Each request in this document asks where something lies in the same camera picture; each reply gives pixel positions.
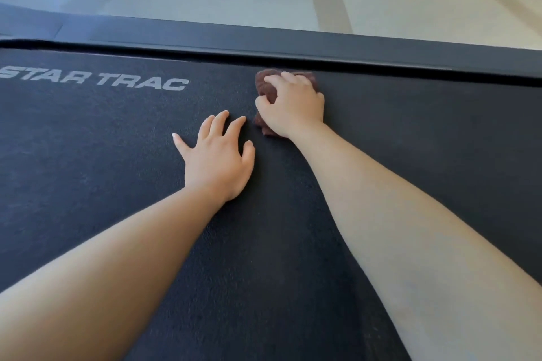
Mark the person's left hand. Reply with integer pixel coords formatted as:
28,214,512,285
172,110,256,203

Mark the person's right hand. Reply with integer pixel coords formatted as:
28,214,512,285
254,71,325,140

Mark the brown cleaning cloth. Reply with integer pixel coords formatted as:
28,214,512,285
253,69,321,137

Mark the person's right forearm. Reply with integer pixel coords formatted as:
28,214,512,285
283,121,542,361

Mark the person's left forearm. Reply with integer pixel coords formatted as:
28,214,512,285
0,184,238,361

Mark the black treadmill belt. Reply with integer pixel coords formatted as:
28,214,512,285
0,48,542,361

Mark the dark grey treadmill side rail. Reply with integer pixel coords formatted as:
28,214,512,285
0,3,542,89

